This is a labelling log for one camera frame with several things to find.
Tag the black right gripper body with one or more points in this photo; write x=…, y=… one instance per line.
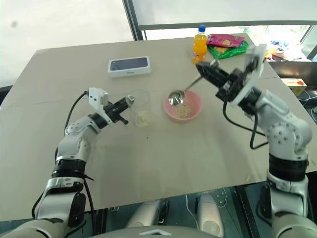
x=231, y=85

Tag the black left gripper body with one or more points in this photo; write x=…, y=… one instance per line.
x=112, y=111

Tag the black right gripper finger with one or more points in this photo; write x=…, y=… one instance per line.
x=213, y=68
x=211, y=78

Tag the clear glass mug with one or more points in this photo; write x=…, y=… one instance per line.
x=142, y=109

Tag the silver metal spoon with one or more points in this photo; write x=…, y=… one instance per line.
x=176, y=98

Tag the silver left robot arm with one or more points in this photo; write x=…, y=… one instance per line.
x=74, y=138

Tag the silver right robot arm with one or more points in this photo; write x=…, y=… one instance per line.
x=284, y=138

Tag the oatmeal in glass mug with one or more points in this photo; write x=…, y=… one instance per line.
x=142, y=119

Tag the pink bowl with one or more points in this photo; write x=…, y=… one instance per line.
x=195, y=104

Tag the oatmeal in pink bowl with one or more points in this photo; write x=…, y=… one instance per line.
x=184, y=111

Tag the orange soda bottle blue cap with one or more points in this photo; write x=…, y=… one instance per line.
x=200, y=49

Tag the green snack bag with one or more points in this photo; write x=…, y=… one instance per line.
x=230, y=50

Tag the pink snack bag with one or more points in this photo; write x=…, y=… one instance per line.
x=224, y=39

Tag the white phone box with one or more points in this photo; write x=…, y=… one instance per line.
x=128, y=65

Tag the beige cardboard table cover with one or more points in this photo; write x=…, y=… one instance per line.
x=153, y=153

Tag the yellow red cardboard box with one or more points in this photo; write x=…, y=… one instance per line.
x=296, y=85

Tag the black monitor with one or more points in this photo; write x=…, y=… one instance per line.
x=294, y=73

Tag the silver rounded robot leg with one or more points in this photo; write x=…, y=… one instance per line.
x=146, y=213
x=210, y=215

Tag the silver robot torso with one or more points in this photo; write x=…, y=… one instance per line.
x=49, y=229

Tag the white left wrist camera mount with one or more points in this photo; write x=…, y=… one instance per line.
x=95, y=98

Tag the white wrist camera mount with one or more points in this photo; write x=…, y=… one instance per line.
x=257, y=64
x=95, y=98

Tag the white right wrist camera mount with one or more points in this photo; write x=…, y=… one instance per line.
x=257, y=64

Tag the dark window frame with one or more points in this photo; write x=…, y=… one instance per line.
x=135, y=22

